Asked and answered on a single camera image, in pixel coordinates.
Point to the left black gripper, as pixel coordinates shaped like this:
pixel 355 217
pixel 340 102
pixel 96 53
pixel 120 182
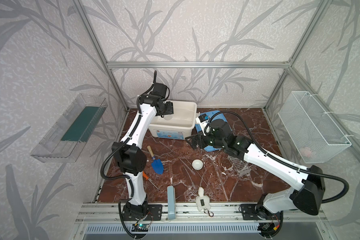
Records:
pixel 169 108

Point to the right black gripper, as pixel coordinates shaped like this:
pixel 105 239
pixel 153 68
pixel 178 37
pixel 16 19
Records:
pixel 198 141

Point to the white plastic storage bin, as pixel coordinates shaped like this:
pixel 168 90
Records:
pixel 177 126

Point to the clear test tube rack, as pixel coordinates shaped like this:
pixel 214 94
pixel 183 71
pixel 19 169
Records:
pixel 239 167

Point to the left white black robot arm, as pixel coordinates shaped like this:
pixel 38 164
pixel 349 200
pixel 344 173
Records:
pixel 128 153

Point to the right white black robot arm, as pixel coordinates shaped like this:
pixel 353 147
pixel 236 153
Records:
pixel 307 185

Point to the blue plastic bin lid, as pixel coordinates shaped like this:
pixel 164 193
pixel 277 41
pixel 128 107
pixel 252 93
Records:
pixel 214 115

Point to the small white ceramic bowl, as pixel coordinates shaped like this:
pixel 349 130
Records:
pixel 197 164

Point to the white plastic squeeze bottle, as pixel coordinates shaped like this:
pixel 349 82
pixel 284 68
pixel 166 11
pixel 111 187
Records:
pixel 202 200

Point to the light blue standing block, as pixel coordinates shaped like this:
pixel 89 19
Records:
pixel 171 203

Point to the pink object in basket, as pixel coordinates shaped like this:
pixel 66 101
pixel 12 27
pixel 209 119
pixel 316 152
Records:
pixel 306 152

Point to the green circuit board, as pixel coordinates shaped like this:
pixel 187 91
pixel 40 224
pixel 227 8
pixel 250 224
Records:
pixel 140 228

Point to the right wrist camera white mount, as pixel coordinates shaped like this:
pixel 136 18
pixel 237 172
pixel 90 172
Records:
pixel 201 123

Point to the blue garden trowel wooden handle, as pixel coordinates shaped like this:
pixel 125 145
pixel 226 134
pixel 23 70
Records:
pixel 156 164

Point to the orange handled screwdriver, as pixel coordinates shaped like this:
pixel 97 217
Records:
pixel 148 179

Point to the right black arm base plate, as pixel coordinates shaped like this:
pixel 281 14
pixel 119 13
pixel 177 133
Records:
pixel 249 212

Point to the white wire mesh basket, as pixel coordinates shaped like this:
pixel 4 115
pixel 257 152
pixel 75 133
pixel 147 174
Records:
pixel 310 125

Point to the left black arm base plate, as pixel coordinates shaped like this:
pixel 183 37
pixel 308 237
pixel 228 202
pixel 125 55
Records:
pixel 149 212

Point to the clear acrylic wall shelf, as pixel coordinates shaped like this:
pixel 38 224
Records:
pixel 67 138

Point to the aluminium front rail frame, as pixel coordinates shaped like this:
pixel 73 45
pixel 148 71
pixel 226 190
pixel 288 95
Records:
pixel 187 212

